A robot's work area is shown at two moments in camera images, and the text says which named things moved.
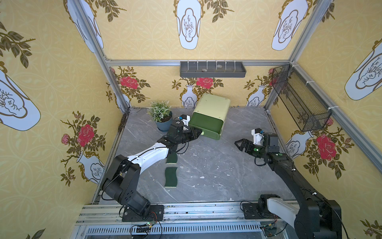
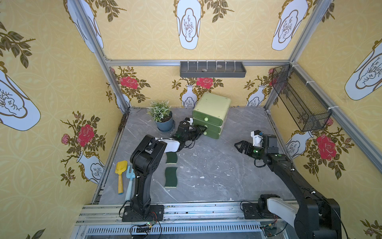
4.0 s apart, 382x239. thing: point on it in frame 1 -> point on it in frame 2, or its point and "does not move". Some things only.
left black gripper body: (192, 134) does not move
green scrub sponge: (172, 158) does not move
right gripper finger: (238, 144) does not move
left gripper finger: (196, 132) -> (201, 128)
